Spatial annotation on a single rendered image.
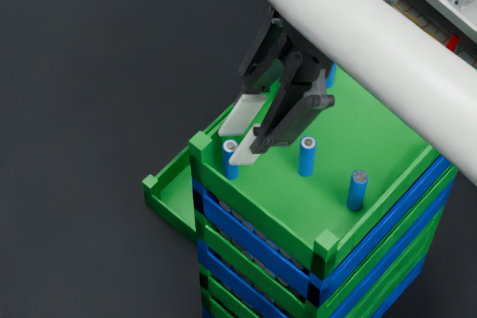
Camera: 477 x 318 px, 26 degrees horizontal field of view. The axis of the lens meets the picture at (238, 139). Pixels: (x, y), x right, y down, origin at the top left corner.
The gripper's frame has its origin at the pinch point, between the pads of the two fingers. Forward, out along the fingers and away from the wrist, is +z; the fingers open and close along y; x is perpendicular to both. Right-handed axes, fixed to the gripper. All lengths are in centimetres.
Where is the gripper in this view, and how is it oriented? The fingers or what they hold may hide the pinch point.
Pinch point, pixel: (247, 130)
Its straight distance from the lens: 113.6
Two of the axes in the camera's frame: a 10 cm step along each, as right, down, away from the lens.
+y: 3.1, 8.1, -4.9
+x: 8.6, -0.2, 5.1
